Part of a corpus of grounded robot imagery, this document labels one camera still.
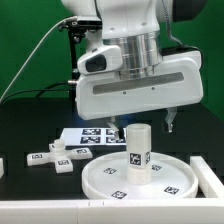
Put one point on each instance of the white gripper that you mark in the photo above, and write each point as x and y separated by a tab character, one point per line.
176	81

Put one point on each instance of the white round table top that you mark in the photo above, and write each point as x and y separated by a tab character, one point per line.
119	176

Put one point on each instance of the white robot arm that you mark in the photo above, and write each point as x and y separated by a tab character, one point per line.
124	69

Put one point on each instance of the white marker tag sheet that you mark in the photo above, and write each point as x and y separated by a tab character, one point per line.
90	136

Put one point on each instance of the small white block left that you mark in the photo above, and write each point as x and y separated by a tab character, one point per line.
1	167

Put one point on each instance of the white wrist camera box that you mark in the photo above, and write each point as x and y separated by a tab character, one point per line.
105	58

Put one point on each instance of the white L-shaped frame border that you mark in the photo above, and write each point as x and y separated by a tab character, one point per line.
206	210

